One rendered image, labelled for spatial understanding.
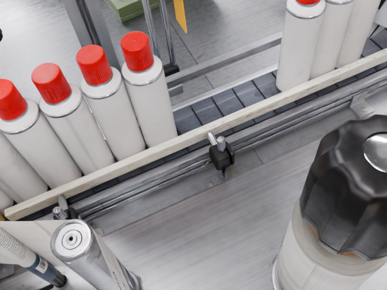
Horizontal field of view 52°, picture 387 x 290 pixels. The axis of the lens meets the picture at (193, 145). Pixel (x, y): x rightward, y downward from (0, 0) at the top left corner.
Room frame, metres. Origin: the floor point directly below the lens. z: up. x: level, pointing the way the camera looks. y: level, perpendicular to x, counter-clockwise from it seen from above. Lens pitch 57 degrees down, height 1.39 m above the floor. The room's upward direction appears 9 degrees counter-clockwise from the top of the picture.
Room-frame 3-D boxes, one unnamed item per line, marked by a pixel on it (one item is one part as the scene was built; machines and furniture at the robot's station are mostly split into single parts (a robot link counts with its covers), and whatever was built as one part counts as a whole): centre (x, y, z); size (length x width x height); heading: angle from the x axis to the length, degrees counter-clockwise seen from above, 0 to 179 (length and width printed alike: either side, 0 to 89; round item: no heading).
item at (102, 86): (0.34, 0.10, 0.98); 0.05 x 0.05 x 0.20
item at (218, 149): (0.29, -0.04, 0.89); 0.03 x 0.03 x 0.12; 17
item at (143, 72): (0.35, 0.05, 0.98); 0.05 x 0.05 x 0.20
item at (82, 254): (0.13, 0.12, 0.97); 0.05 x 0.05 x 0.19
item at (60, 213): (0.24, 0.19, 0.89); 0.06 x 0.03 x 0.12; 17
